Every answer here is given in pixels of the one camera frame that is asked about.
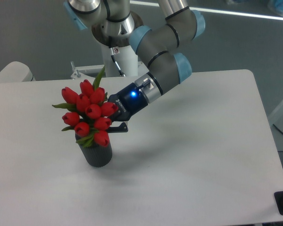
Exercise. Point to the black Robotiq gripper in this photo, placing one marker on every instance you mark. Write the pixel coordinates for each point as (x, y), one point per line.
(129, 101)

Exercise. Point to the red tulip bouquet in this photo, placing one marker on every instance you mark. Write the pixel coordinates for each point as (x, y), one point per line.
(88, 112)

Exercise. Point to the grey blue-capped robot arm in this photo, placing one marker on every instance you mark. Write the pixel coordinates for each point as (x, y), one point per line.
(153, 47)

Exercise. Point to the dark grey ribbed vase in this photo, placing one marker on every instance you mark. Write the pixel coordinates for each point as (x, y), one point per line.
(96, 155)

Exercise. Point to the white chair back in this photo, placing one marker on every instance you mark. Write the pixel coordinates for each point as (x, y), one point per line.
(16, 72)

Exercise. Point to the blue plastic bag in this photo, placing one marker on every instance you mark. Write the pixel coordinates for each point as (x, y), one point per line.
(276, 6)

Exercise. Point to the white metal base frame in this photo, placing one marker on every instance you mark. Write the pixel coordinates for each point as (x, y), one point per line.
(85, 70)

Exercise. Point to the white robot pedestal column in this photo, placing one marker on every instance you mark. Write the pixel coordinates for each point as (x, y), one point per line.
(113, 37)

